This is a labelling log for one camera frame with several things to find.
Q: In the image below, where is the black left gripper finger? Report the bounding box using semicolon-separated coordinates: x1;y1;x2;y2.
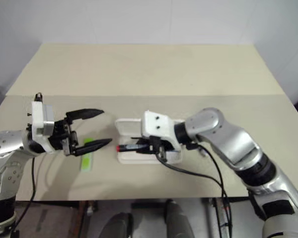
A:
65;108;105;124
73;138;113;157

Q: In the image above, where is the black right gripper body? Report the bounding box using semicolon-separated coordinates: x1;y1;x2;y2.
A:
149;135;176;163

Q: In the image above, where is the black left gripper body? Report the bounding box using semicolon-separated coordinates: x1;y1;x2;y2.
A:
48;118;79;157

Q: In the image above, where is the black marker with red cap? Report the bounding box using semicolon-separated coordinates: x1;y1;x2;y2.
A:
116;143;149;153

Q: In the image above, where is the green marker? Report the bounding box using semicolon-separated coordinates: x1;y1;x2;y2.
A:
80;137;95;174

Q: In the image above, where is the white plastic pencil case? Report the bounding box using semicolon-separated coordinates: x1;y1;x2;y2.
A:
114;118;183;165

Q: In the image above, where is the dark rounded shape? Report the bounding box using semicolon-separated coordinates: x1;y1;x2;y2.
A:
106;212;134;238
164;199;194;238

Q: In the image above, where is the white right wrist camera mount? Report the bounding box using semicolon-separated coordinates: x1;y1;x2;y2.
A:
141;110;186;151

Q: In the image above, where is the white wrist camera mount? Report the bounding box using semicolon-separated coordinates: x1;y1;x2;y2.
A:
141;110;186;151
30;93;56;152

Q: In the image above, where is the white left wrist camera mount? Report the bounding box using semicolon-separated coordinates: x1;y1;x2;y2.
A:
30;93;56;152

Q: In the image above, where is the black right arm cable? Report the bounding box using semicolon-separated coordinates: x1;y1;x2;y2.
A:
154;141;233;238

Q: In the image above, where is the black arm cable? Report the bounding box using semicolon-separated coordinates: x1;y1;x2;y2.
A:
13;157;37;238
154;141;233;238

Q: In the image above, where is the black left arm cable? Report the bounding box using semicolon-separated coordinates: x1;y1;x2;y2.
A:
13;157;37;238

